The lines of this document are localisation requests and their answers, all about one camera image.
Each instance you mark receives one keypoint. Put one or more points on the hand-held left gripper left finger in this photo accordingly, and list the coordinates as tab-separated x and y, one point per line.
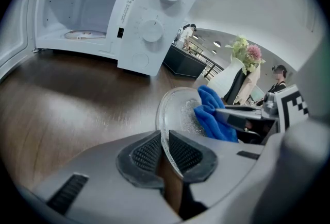
108	181

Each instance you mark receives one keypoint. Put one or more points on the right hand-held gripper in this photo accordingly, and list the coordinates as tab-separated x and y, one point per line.
288	107

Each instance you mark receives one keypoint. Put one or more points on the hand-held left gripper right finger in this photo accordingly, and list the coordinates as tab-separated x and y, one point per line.
221	166

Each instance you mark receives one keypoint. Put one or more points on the artificial flower bouquet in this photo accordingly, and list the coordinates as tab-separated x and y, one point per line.
245	53

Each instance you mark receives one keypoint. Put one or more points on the blue cloth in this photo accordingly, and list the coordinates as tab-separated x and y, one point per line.
211	120

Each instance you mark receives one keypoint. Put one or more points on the white ribbed vase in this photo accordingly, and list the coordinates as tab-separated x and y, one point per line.
224	78

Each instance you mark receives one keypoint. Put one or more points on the black metal railing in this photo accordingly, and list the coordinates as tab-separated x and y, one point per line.
211	66

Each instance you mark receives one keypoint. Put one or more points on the white microwave oven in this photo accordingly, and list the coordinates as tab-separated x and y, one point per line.
144	19

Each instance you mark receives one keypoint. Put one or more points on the clear glass plate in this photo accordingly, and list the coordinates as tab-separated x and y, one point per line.
175	109

